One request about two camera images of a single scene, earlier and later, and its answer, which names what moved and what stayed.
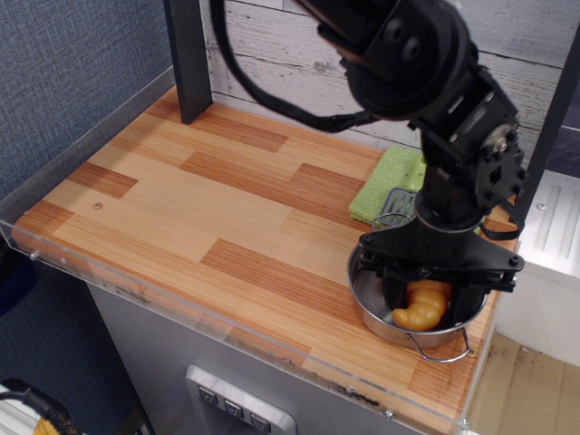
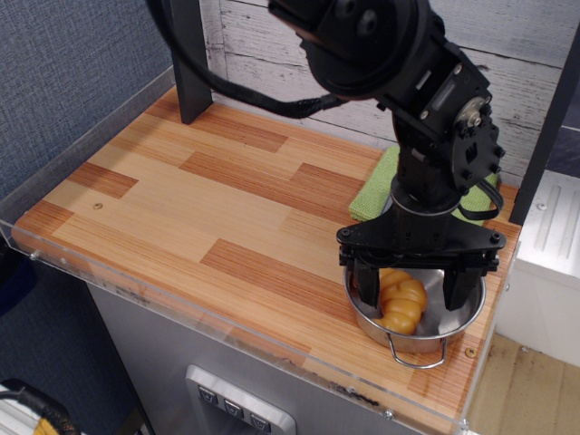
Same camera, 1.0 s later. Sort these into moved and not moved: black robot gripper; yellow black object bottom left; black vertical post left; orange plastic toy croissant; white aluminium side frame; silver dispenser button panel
Moved: orange plastic toy croissant; black robot gripper
Not moved: black vertical post left; silver dispenser button panel; yellow black object bottom left; white aluminium side frame
